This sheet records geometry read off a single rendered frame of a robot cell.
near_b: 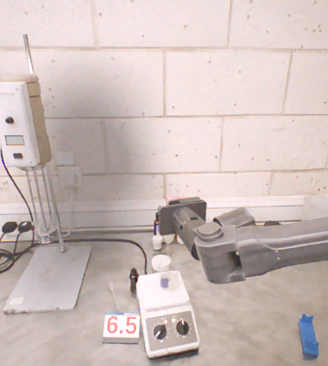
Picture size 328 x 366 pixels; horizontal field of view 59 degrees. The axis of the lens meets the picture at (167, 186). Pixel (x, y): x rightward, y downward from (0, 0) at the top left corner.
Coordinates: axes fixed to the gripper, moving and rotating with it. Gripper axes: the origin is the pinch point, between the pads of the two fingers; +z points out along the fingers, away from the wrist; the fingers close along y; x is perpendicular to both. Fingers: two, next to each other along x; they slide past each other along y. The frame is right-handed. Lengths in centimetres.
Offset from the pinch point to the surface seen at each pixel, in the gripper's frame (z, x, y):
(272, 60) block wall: 36, -31, -50
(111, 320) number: -0.2, 32.6, 15.1
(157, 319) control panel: -6.7, 29.0, 4.5
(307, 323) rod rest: -16, 33, -34
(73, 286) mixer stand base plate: 18.0, 34.5, 23.8
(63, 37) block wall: 55, -36, 18
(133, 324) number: -2.8, 33.0, 9.9
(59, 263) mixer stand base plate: 31, 35, 28
